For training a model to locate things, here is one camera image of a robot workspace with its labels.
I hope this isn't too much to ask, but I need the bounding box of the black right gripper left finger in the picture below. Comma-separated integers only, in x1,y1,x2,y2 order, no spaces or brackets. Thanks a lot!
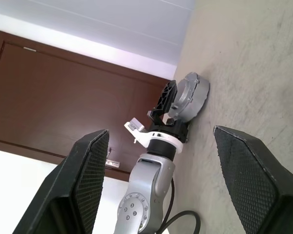
13,129,110,234

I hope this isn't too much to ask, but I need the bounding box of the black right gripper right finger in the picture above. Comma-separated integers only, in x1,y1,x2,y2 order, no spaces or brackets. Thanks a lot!
213,125,293,234

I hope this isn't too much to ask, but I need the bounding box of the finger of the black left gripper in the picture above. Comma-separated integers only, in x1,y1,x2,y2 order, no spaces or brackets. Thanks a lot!
152,79,178,115

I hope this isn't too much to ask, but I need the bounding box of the grey ribbed motor lid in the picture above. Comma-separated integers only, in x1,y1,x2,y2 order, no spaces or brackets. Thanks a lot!
167,72,201,120

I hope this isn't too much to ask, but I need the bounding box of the brown wooden door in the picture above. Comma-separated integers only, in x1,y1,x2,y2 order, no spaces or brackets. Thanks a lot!
0,29,176,182

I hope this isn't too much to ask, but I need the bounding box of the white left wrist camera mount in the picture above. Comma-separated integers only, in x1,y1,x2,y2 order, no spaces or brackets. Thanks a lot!
124,117,184,151

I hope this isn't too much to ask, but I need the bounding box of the silver door handle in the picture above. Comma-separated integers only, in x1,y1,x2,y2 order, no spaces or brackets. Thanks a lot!
105,147,120,169

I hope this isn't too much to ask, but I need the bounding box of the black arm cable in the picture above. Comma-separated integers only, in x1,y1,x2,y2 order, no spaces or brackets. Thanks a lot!
158,177,201,234

